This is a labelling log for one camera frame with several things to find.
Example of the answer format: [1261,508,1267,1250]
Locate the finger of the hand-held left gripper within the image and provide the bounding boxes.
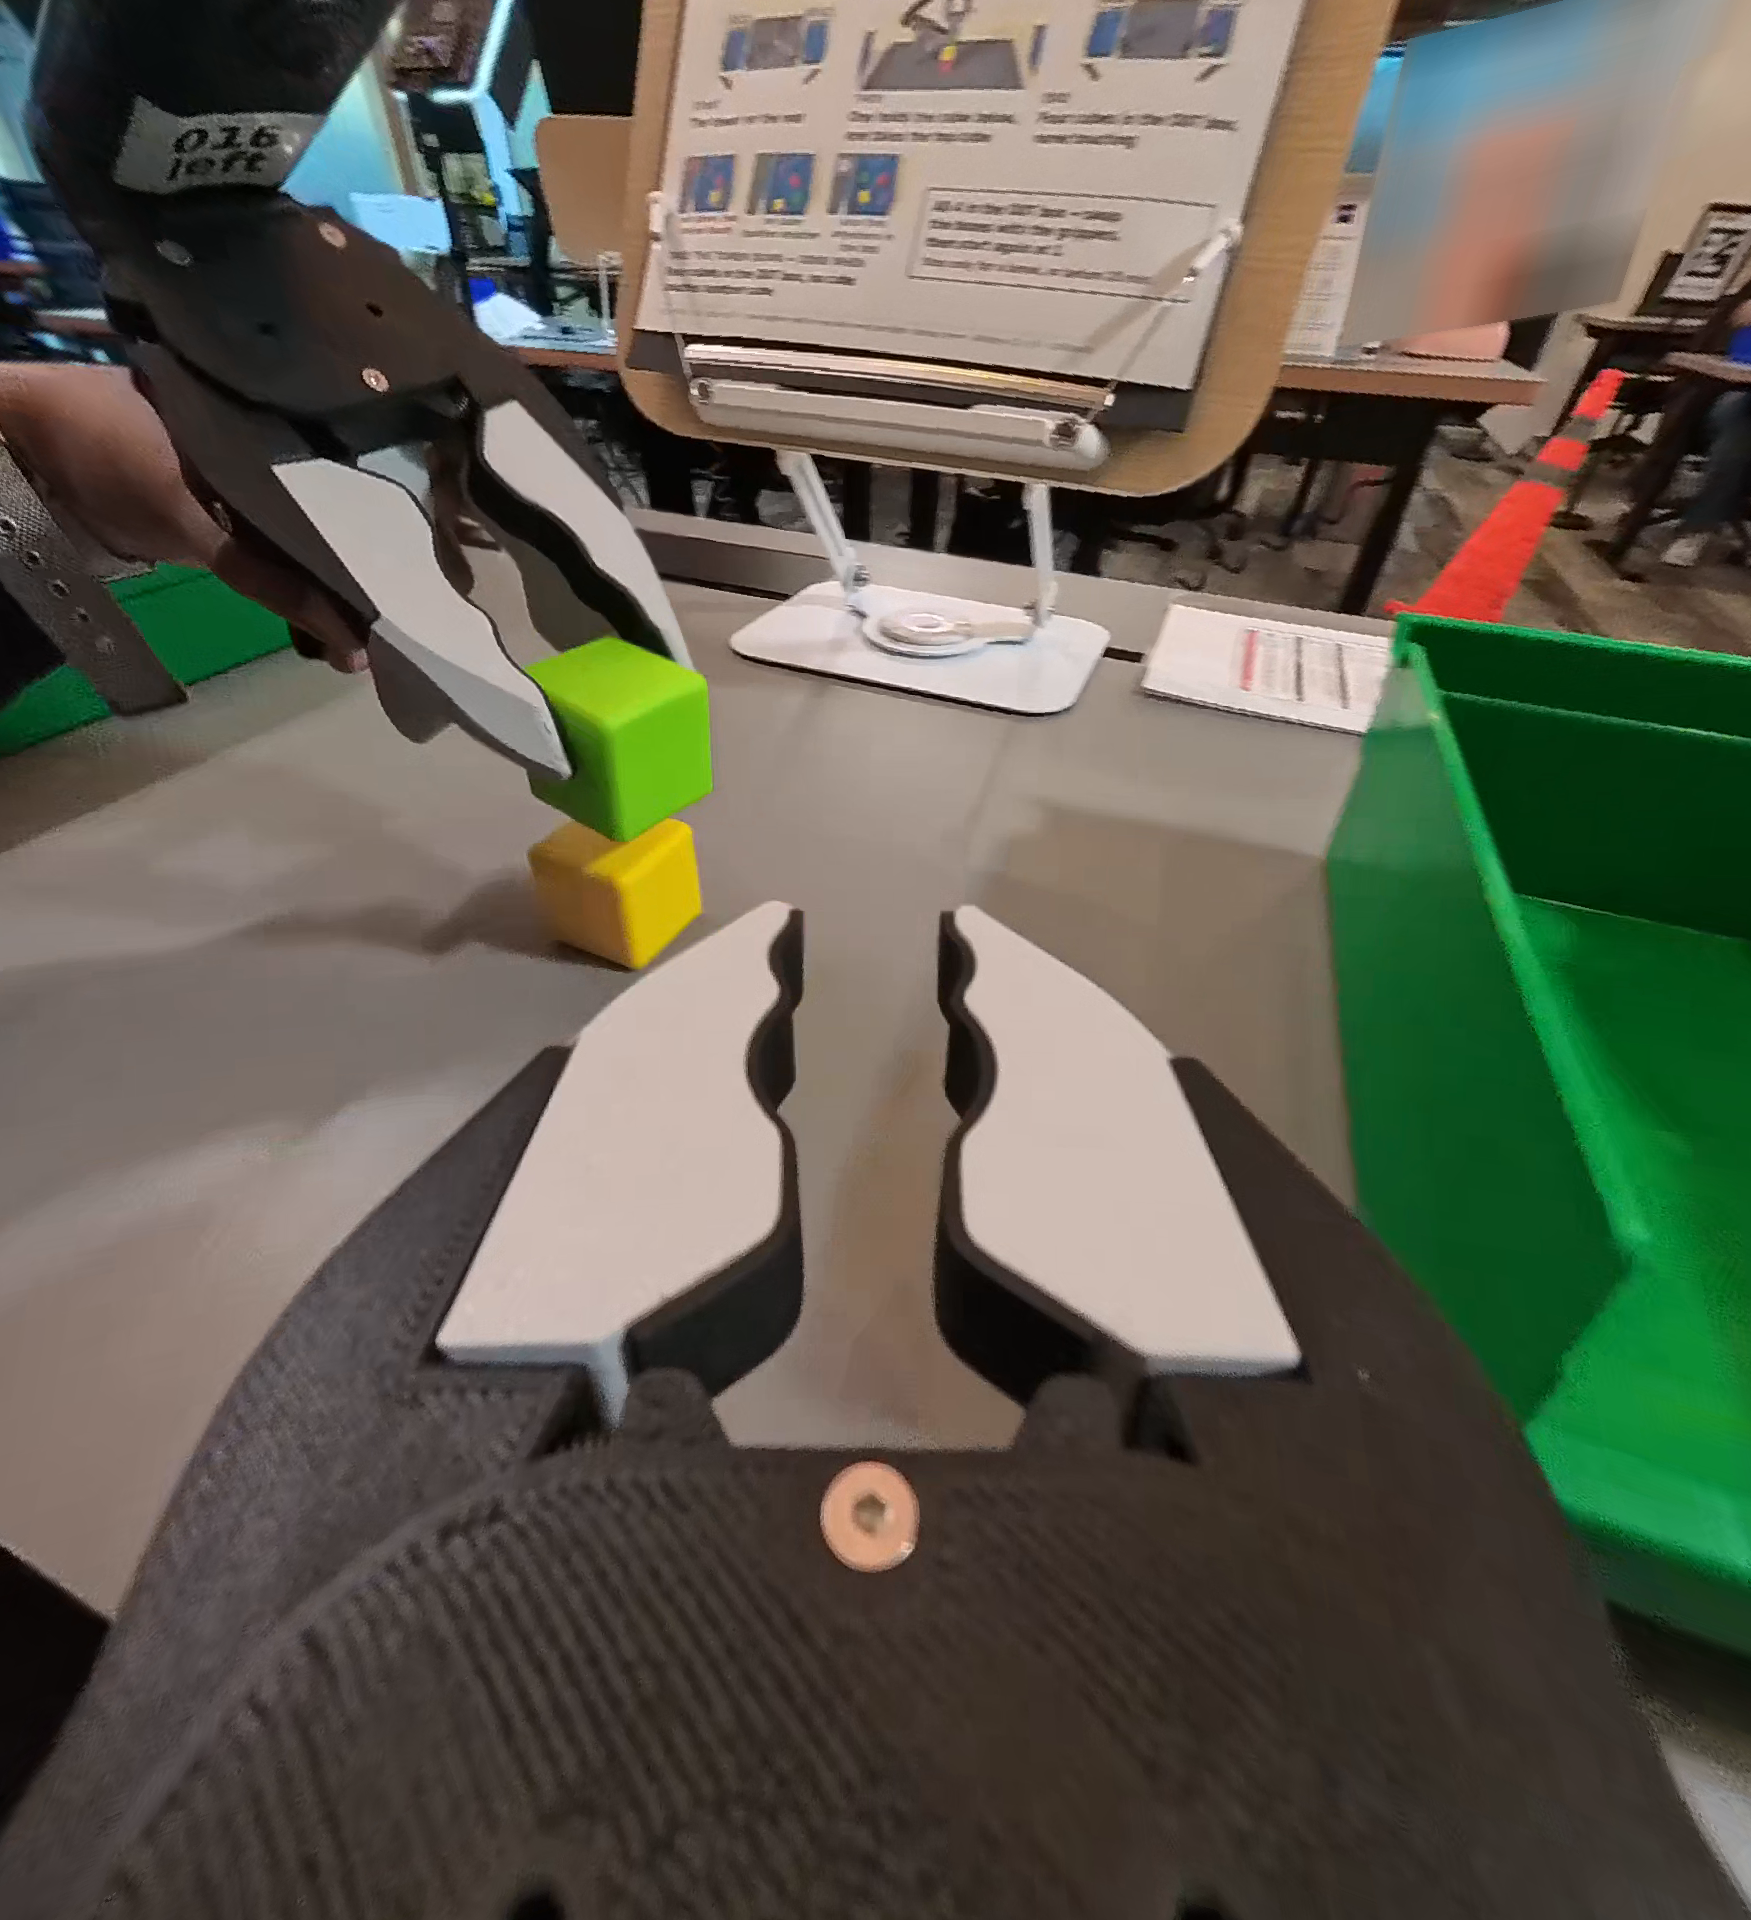
[270,455,577,781]
[460,395,697,674]

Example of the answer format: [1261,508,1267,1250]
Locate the lime green cube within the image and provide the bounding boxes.
[522,637,713,843]

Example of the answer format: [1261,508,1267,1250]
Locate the printed instruction sheet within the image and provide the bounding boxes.
[631,0,1311,393]

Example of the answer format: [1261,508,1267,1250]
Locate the green plastic bin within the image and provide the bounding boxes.
[0,563,300,791]
[1325,611,1751,1687]

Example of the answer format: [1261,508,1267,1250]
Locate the person's left hand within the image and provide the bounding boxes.
[0,357,476,673]

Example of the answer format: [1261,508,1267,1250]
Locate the grey eyelet strap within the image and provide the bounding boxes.
[0,360,190,719]

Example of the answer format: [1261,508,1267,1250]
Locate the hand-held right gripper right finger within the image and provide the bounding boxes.
[935,902,1307,1411]

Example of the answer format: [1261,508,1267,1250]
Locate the background office desk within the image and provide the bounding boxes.
[1271,357,1549,618]

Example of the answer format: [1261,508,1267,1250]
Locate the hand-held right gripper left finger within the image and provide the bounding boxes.
[432,901,805,1431]

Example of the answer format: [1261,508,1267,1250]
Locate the black white marker sign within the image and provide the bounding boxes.
[1659,203,1751,313]

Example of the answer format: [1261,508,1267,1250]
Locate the yellow cube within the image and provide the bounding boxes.
[528,816,703,973]

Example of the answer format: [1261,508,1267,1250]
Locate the laminated paper sheet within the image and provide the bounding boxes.
[1139,602,1401,739]

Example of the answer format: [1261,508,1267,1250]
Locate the grey desk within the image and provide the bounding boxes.
[0,510,1751,1920]

